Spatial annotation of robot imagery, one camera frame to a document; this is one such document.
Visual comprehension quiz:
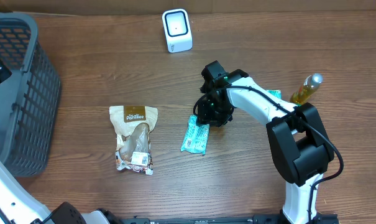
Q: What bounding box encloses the teal white pouch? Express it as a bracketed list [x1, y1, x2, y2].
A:
[181, 115, 210, 155]

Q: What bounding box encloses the small teal white box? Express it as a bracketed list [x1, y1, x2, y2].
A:
[267, 90, 282, 99]

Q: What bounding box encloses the brown snack packet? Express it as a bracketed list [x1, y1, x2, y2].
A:
[109, 106, 158, 175]

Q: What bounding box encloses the yellow dish soap bottle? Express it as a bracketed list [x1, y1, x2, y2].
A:
[290, 73, 323, 105]

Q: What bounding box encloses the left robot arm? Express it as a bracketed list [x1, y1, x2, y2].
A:
[0, 60, 110, 224]

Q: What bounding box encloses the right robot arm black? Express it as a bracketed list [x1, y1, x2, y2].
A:
[194, 61, 339, 223]

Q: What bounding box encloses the white barcode scanner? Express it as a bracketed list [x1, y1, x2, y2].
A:
[162, 8, 193, 54]

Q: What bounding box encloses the grey plastic shopping basket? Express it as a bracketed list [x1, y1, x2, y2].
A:
[0, 12, 62, 177]

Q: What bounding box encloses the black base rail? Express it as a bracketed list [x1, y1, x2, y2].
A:
[119, 213, 341, 224]

